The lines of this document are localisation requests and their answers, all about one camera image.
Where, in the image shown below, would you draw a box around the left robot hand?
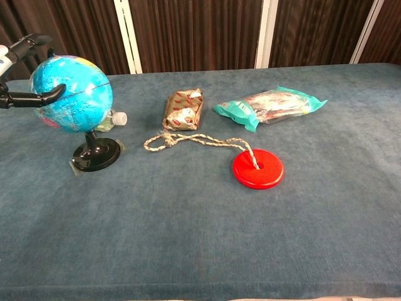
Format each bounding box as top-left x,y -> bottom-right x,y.
0,33 -> 68,110

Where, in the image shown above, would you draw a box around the globe with black stand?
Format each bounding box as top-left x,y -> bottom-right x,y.
29,55 -> 122,172

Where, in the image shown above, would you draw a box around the gold foil snack pack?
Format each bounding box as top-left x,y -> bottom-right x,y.
162,88 -> 205,132

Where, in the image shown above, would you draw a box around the blue table cloth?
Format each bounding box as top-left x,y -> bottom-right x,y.
0,62 -> 401,301

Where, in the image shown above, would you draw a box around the red disc with hole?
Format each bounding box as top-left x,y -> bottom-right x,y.
232,148 -> 285,191

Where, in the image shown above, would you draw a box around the teal clear snack bag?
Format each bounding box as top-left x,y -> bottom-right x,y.
213,85 -> 328,134

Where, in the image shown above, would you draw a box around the white frame post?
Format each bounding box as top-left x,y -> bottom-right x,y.
348,0 -> 385,65
113,0 -> 143,75
254,0 -> 272,70

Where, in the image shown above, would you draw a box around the braided beige rope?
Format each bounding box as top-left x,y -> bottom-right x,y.
143,130 -> 262,171

